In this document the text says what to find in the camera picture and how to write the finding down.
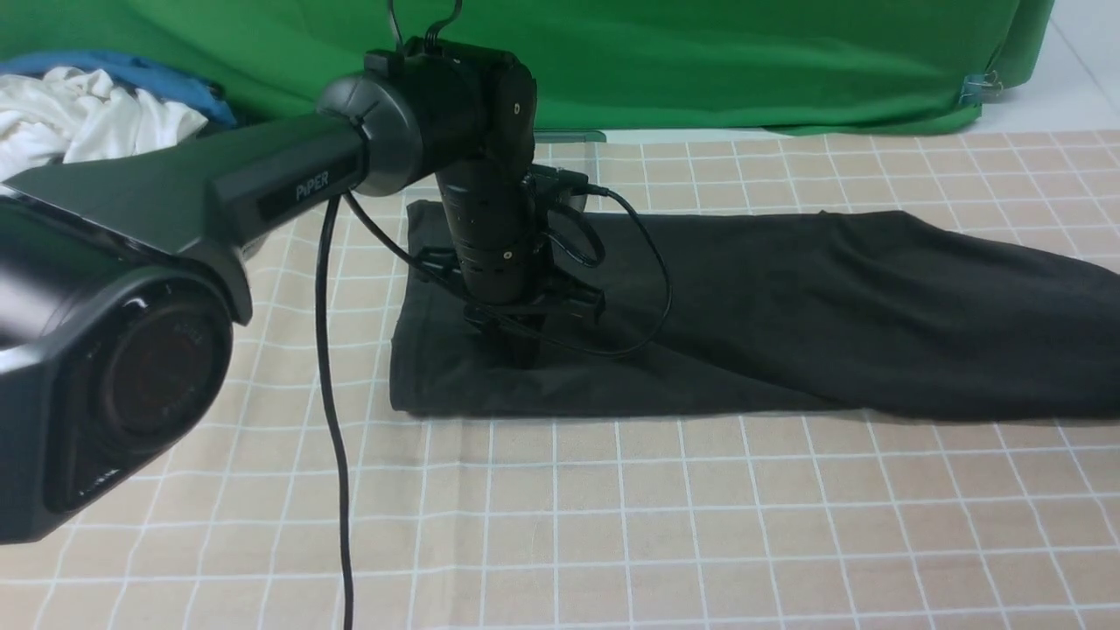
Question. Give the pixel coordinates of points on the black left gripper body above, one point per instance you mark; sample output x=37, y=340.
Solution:
x=502, y=258

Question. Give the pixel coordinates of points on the beige checkered tablecloth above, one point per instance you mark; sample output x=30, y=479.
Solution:
x=724, y=523

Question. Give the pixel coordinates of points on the blue binder clip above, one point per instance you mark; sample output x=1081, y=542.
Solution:
x=978, y=89

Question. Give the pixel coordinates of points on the green backdrop cloth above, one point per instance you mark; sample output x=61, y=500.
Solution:
x=799, y=67

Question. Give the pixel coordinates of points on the gray metal bar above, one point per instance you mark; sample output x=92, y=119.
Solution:
x=570, y=137

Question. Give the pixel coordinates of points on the dark gray long-sleeved shirt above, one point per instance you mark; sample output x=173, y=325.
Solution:
x=804, y=312

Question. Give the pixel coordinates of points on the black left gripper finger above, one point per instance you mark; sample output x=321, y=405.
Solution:
x=524, y=347

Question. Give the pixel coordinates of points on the white crumpled shirt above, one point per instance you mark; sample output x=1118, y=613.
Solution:
x=70, y=115

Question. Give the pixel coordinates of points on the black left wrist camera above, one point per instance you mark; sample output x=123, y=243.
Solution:
x=550, y=186

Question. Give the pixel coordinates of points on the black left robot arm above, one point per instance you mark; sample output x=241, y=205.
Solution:
x=123, y=279

